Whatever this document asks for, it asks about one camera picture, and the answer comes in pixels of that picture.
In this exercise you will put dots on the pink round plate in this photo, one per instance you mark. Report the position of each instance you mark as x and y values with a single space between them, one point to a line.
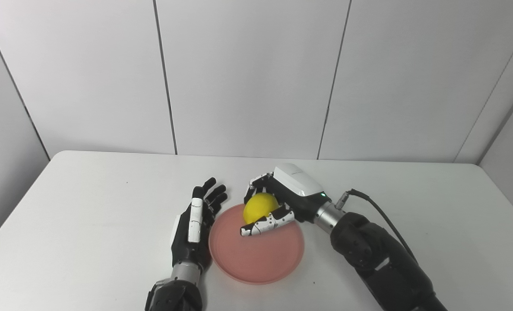
256 255

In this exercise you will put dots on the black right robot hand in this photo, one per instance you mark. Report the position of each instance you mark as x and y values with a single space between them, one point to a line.
297 190

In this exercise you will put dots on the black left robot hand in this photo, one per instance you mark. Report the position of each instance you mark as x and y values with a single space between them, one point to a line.
194 233

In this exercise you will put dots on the yellow lemon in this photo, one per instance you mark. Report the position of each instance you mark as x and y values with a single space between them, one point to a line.
258 207

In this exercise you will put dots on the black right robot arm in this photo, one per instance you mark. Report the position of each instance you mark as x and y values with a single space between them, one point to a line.
377 259

